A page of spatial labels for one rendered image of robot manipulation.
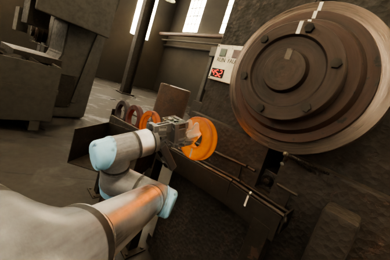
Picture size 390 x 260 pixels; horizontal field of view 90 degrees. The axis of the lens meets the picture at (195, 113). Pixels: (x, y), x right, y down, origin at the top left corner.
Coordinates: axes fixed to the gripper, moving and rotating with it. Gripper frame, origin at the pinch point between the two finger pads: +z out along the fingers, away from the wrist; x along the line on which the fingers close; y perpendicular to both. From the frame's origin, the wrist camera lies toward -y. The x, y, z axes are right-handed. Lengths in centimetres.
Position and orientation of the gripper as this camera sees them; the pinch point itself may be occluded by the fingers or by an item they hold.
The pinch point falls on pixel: (198, 133)
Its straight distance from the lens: 71.1
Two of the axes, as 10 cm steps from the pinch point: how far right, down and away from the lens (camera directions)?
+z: 7.3, -1.4, 6.6
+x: -6.7, -2.8, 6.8
